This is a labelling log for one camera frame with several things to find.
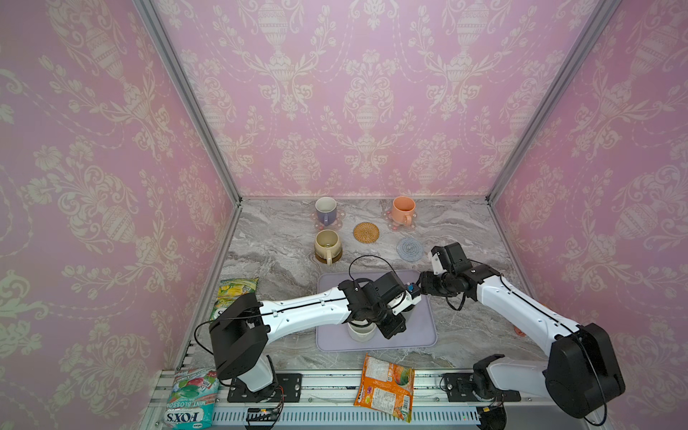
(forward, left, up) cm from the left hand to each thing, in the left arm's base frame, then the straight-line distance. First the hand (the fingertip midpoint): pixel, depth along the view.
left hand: (404, 329), depth 74 cm
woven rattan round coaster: (+42, +9, -10) cm, 44 cm away
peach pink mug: (+48, -6, -2) cm, 48 cm away
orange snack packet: (-13, +5, -9) cm, 16 cm away
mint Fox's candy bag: (-16, +56, -8) cm, 59 cm away
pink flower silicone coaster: (+46, +22, -10) cm, 52 cm away
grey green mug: (+5, -2, 0) cm, 5 cm away
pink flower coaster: (+52, -1, -10) cm, 53 cm away
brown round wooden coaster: (+25, +24, -5) cm, 36 cm away
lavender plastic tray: (+3, -7, -12) cm, 14 cm away
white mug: (-1, +12, -2) cm, 12 cm away
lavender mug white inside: (+52, +25, -5) cm, 58 cm away
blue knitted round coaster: (+34, -8, -9) cm, 36 cm away
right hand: (+15, -9, -2) cm, 18 cm away
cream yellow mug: (+34, +24, -7) cm, 42 cm away
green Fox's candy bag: (+15, +56, -9) cm, 59 cm away
